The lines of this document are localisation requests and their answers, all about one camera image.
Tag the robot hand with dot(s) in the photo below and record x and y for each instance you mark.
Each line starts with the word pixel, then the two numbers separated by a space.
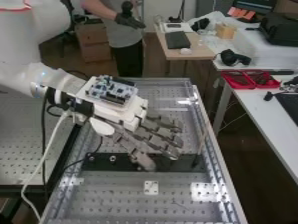
pixel 123 106

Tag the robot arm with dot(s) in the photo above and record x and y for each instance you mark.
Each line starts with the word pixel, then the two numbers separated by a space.
pixel 26 40

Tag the black plate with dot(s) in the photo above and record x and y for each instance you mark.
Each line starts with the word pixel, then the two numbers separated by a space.
pixel 106 163

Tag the cardboard box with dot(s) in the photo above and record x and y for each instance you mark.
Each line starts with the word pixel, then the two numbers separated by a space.
pixel 93 43

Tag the white mouse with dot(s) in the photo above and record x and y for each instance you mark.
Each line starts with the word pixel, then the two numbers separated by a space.
pixel 186 51

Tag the person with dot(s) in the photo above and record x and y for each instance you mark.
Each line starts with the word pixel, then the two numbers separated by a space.
pixel 123 33

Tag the clear box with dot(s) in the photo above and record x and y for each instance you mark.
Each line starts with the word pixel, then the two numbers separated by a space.
pixel 211 140

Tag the wooden desk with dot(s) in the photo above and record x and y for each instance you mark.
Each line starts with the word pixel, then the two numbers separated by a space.
pixel 197 53

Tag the small black keyboard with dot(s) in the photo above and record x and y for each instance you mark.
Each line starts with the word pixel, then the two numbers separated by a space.
pixel 177 40

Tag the small white square plate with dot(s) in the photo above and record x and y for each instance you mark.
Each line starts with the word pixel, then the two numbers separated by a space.
pixel 150 187

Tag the red tray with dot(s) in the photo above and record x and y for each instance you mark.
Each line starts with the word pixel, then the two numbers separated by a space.
pixel 237 80
pixel 266 78

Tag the black headphones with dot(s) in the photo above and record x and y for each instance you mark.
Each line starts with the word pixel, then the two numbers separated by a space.
pixel 230 57

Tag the small wooden box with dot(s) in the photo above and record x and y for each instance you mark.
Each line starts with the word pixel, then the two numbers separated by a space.
pixel 226 31

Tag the white desk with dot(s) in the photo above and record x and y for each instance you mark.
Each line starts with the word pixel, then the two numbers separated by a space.
pixel 266 56
pixel 266 123

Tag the long black keyboard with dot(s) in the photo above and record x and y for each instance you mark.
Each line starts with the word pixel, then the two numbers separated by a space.
pixel 290 106

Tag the orange sticky note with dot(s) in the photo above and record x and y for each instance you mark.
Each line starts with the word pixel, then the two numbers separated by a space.
pixel 247 14
pixel 234 11

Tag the black bag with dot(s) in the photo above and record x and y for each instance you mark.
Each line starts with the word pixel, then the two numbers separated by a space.
pixel 280 31

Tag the small dark screen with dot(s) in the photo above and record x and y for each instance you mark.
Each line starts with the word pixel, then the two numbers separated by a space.
pixel 254 4

